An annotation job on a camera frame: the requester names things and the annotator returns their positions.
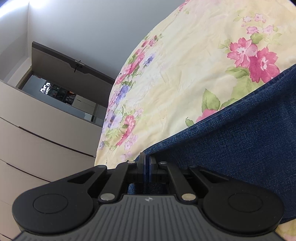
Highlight beige wardrobe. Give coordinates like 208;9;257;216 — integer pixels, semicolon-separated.
1;82;101;240

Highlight floral yellow bed cover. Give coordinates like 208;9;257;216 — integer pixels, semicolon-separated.
95;1;295;240

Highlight blue denim jeans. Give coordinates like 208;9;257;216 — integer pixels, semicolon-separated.
144;67;295;223

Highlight dark brown door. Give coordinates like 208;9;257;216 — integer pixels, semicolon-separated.
17;42;115;127

